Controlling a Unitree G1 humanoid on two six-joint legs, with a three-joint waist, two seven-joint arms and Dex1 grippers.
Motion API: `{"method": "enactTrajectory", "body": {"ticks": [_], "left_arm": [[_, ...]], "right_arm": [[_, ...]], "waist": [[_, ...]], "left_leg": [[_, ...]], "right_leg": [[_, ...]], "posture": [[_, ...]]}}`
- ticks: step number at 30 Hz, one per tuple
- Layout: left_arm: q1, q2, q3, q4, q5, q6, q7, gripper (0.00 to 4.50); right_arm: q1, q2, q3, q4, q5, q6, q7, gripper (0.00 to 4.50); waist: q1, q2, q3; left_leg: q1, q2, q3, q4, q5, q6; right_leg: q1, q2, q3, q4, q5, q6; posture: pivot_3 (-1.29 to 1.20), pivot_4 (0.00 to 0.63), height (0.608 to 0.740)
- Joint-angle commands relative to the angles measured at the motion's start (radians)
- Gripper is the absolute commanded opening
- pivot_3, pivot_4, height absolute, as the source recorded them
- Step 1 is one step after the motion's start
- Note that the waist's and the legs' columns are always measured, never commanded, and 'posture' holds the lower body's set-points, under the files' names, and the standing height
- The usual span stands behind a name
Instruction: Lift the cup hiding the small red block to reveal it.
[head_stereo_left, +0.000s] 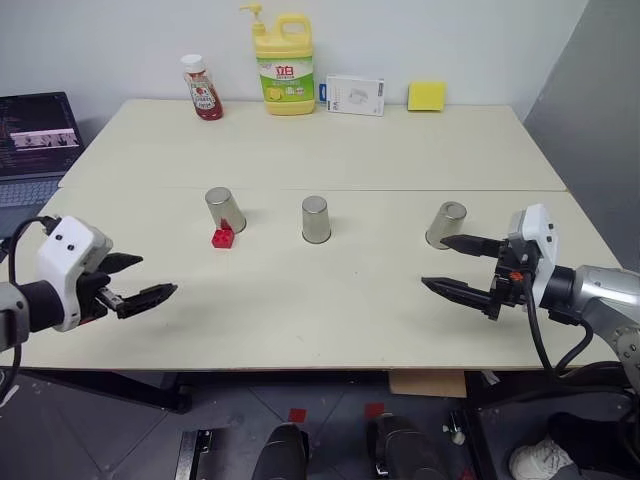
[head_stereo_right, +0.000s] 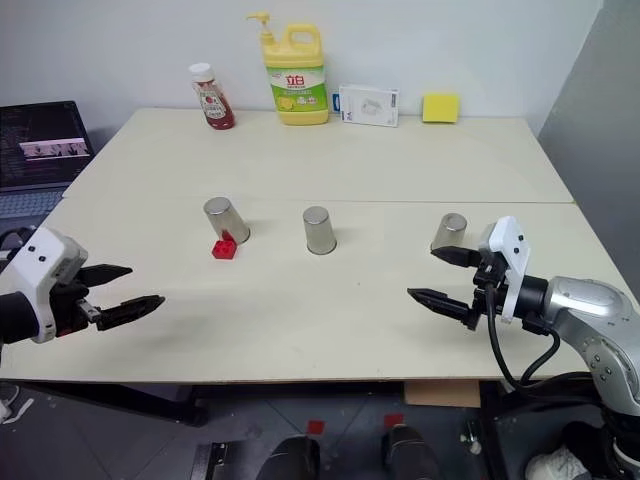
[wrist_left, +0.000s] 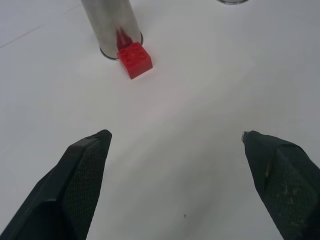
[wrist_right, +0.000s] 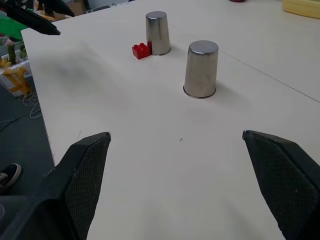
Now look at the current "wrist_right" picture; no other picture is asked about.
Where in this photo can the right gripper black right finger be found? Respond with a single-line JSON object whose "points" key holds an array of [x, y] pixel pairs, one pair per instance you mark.
{"points": [[285, 175]]}

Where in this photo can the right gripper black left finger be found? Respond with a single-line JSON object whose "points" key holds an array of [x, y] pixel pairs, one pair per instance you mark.
{"points": [[75, 180]]}

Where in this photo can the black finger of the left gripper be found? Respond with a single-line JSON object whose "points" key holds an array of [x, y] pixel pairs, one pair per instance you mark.
{"points": [[57, 6], [32, 21]]}

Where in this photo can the brown cardboard box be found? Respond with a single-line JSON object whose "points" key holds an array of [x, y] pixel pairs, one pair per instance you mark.
{"points": [[76, 6]]}

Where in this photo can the green cloth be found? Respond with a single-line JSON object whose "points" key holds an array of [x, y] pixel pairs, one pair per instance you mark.
{"points": [[8, 26]]}

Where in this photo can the white box with yellow tape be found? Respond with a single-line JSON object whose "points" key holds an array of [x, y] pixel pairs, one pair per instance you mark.
{"points": [[15, 77]]}

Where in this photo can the black sneaker with white sole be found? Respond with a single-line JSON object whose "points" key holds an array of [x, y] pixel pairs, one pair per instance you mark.
{"points": [[9, 176]]}

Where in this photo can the red toy building brick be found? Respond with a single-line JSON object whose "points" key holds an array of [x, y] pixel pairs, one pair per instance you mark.
{"points": [[140, 51]]}

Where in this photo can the upturned stainless steel cup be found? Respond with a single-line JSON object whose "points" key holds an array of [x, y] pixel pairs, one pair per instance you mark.
{"points": [[201, 70], [158, 32]]}

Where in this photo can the yellow plastic container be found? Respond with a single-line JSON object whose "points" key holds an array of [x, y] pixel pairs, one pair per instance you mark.
{"points": [[302, 7]]}

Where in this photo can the red round object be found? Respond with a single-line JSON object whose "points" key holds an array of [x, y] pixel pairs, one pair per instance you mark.
{"points": [[237, 0]]}

